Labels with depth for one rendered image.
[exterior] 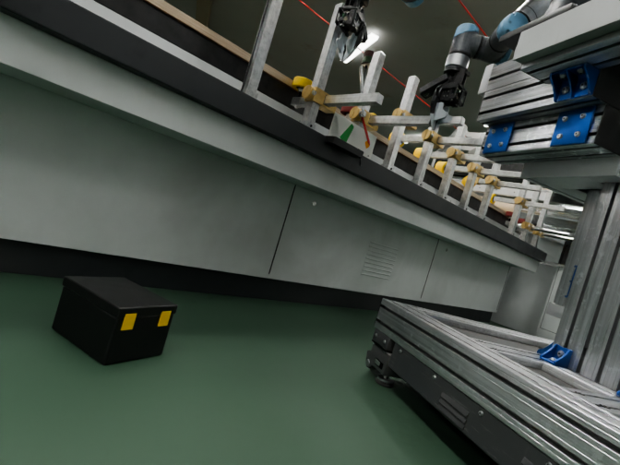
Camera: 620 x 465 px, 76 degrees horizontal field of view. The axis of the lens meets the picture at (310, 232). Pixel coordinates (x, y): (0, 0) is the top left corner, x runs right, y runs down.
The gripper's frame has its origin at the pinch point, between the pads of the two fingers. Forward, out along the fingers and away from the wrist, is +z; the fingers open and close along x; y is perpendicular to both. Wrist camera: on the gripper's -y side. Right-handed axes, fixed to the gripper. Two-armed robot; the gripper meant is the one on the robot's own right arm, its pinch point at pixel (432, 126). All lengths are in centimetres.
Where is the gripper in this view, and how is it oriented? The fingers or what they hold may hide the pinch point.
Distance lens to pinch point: 150.3
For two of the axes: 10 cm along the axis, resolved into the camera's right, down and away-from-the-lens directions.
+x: 7.0, 2.0, 6.8
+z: -2.9, 9.6, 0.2
